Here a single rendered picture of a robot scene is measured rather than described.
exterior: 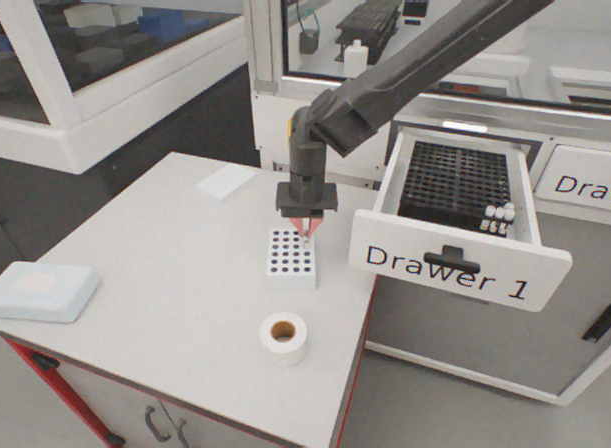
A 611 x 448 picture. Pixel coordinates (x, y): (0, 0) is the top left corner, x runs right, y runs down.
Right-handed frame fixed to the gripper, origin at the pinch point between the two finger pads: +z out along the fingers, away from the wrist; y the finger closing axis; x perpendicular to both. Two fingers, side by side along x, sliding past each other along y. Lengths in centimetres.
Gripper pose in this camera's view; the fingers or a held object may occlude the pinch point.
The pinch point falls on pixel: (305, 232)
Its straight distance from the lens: 68.8
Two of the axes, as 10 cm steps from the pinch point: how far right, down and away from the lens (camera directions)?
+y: -10.0, -0.2, -0.1
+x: -0.1, 6.9, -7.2
